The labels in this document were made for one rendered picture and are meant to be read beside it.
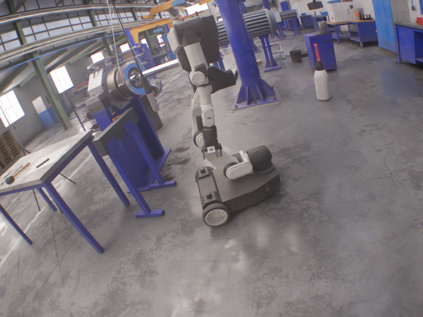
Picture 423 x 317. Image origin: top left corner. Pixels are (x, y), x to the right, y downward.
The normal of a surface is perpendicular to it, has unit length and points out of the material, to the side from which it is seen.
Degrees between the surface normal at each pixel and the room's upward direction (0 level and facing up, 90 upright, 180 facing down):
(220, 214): 90
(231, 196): 0
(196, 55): 90
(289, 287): 0
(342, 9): 90
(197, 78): 90
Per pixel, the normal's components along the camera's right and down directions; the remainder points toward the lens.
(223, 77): 0.15, 0.47
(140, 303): -0.30, -0.82
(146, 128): -0.15, 0.55
